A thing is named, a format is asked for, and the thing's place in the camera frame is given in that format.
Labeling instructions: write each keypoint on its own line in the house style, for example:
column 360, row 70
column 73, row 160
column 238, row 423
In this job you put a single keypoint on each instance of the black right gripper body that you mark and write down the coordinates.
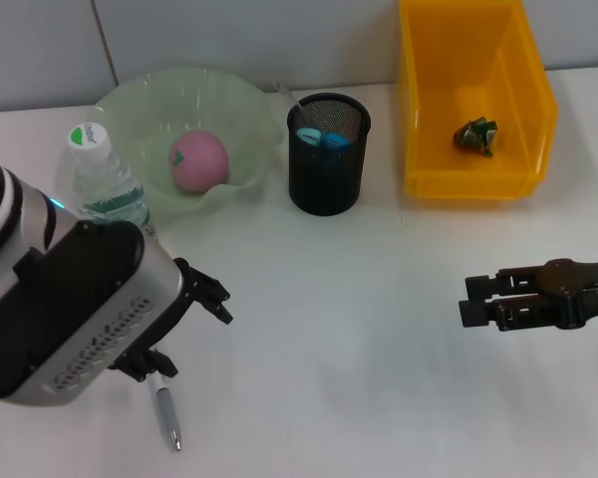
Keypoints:
column 583, row 291

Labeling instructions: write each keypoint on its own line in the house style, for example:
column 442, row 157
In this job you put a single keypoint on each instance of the green plastic wrapper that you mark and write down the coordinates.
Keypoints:
column 476, row 134

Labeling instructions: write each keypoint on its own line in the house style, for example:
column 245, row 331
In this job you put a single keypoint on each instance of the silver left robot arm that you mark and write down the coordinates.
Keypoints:
column 5, row 209

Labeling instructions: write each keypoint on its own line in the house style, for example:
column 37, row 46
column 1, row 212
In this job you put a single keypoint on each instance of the pale green wavy fruit plate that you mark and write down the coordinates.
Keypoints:
column 129, row 109

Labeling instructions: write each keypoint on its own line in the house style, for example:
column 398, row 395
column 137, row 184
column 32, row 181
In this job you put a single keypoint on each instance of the black mesh pen holder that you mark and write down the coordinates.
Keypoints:
column 329, row 184

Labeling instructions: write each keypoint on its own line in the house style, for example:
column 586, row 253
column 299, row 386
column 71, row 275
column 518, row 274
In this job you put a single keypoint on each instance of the pink toy peach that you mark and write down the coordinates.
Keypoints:
column 199, row 162

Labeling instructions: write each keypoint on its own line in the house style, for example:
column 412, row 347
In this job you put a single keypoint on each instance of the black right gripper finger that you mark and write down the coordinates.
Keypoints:
column 478, row 285
column 473, row 312

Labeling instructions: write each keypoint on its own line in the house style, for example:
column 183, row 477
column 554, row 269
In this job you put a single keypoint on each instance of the silver ballpoint pen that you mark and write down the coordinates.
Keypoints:
column 167, row 413

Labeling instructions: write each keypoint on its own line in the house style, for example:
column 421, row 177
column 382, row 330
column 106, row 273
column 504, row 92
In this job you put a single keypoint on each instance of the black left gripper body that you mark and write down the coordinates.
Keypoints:
column 172, row 318

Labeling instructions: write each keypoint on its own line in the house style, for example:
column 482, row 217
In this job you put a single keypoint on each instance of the yellow plastic bin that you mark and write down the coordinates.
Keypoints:
column 428, row 99

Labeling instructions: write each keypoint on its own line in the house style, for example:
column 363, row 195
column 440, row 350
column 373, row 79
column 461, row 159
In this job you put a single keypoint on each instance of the blue safety scissors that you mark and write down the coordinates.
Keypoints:
column 334, row 141

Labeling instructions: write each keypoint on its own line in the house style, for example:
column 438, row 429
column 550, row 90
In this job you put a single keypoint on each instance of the clear plastic ruler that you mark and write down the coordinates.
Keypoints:
column 299, row 107

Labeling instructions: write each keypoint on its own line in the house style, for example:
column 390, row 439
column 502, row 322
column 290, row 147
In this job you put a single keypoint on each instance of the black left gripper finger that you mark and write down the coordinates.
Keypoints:
column 207, row 291
column 147, row 363

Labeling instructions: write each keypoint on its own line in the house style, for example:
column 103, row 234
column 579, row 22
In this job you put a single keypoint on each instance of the clear green-label water bottle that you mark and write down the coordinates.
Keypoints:
column 99, row 169

